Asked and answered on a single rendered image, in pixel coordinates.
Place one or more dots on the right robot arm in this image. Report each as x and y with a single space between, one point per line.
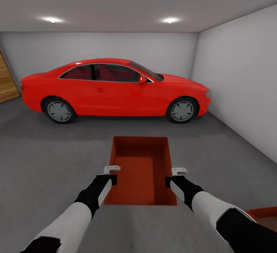
234 229

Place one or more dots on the garage door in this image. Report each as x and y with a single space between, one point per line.
8 89

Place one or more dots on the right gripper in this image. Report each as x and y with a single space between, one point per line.
167 181

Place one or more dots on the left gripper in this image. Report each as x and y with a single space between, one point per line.
113 179

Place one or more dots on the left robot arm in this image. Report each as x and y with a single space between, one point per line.
65 233

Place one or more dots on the storage box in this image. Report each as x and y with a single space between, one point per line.
269 213
144 163

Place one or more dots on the car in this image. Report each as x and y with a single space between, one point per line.
113 87

